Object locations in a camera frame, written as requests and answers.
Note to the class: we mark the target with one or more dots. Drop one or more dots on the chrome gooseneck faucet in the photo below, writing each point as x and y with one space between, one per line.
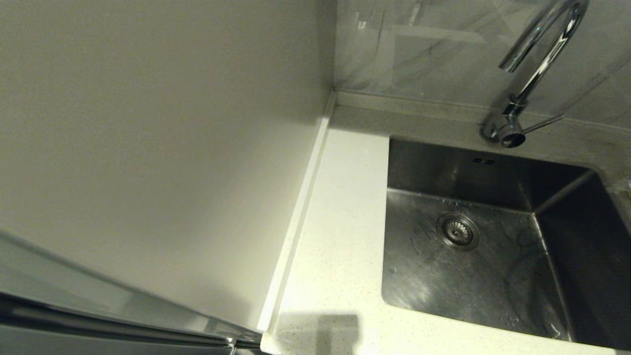
537 69

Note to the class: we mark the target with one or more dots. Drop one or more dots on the stainless steel sink basin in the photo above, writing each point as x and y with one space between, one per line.
493 276

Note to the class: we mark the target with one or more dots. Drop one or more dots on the round metal drain strainer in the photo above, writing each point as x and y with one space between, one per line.
458 231

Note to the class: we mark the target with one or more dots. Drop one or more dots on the stainless steel appliance door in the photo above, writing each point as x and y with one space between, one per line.
74 320

